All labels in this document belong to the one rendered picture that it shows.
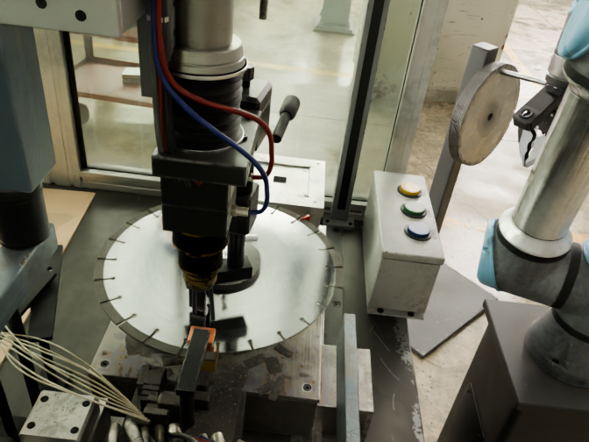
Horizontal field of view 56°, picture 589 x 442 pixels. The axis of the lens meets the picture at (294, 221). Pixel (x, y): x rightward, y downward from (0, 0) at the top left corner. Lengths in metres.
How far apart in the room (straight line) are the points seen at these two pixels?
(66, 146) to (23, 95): 0.87
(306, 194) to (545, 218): 0.43
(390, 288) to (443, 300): 1.26
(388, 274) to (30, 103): 0.70
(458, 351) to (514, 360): 1.06
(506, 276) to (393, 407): 0.28
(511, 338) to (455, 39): 3.04
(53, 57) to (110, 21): 0.85
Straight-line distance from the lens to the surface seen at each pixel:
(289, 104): 0.64
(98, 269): 0.81
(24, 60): 0.46
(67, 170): 1.35
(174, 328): 0.72
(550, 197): 0.88
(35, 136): 0.48
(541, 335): 1.08
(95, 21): 0.40
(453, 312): 2.24
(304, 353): 0.83
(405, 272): 1.00
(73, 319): 1.04
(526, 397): 1.03
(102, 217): 1.26
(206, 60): 0.45
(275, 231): 0.87
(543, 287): 0.98
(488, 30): 4.04
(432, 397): 1.96
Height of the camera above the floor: 1.47
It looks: 35 degrees down
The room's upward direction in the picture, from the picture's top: 7 degrees clockwise
